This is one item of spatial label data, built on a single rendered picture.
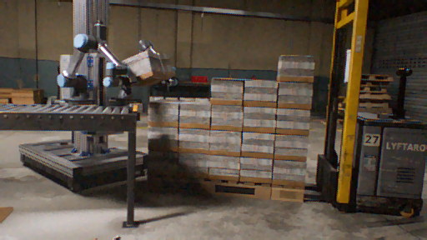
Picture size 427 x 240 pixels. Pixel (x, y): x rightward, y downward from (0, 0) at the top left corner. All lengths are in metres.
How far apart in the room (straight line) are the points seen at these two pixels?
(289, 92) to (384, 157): 0.93
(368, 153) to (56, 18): 8.55
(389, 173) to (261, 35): 7.79
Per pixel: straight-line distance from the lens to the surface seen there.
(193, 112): 3.07
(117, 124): 2.38
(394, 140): 3.09
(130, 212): 2.55
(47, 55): 10.00
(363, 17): 2.95
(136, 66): 3.07
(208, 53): 9.91
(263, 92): 3.00
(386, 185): 3.15
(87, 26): 3.59
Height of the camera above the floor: 1.08
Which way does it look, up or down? 7 degrees down
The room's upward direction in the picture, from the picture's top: 3 degrees clockwise
